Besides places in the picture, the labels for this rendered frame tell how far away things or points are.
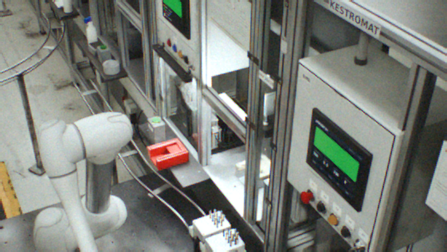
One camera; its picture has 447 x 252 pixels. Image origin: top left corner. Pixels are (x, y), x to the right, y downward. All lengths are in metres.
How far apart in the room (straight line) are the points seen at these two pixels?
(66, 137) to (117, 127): 0.18
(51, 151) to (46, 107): 2.97
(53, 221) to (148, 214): 0.54
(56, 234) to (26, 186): 1.73
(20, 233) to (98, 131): 0.97
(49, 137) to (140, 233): 0.90
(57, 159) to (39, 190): 2.12
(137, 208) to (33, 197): 1.36
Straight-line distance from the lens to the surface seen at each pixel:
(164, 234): 2.68
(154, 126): 2.74
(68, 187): 2.01
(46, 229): 2.43
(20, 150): 4.49
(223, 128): 2.74
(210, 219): 2.39
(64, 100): 4.97
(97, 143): 1.98
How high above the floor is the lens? 2.60
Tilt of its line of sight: 36 degrees down
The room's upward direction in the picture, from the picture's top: 1 degrees clockwise
